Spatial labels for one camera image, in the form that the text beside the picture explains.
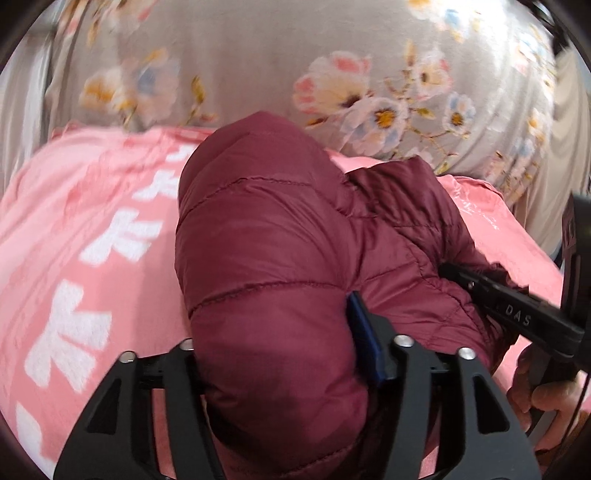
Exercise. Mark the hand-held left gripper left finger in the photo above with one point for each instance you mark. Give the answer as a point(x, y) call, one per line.
point(180, 369)

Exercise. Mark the maroon puffer jacket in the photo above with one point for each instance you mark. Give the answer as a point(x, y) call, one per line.
point(268, 258)

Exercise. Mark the grey floral bed sheet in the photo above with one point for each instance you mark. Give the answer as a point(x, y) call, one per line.
point(258, 60)

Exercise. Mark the pink blanket with white bows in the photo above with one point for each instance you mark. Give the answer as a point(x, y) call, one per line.
point(92, 207)

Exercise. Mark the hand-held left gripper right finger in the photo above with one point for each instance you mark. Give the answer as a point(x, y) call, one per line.
point(364, 330)

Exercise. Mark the person's right hand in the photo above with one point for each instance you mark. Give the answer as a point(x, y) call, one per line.
point(554, 401)

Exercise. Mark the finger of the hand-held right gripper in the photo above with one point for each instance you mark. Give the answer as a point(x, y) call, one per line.
point(466, 279)

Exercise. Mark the silver grey satin cloth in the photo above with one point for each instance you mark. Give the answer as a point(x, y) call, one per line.
point(23, 115)

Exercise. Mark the beige cloth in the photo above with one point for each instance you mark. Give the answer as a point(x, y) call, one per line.
point(568, 138)

